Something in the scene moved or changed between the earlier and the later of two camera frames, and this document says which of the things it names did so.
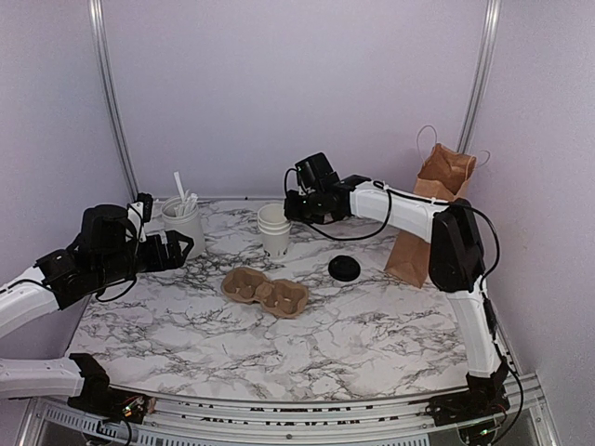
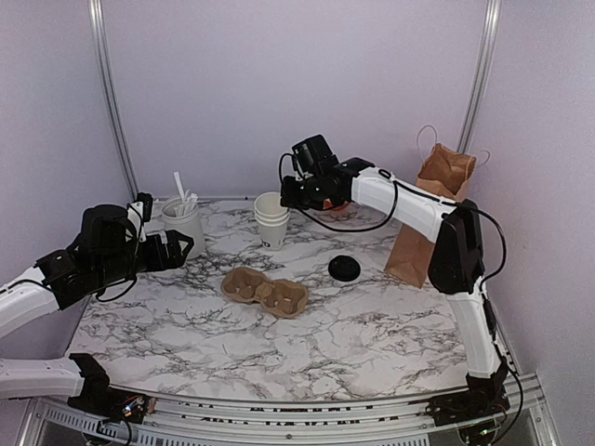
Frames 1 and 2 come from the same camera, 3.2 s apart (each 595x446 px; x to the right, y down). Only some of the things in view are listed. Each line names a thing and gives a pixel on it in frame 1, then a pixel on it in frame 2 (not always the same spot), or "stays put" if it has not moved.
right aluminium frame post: x=480 y=76 stays put
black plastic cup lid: x=344 y=268 stays put
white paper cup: x=272 y=216 → x=268 y=205
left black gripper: x=174 y=257 stays put
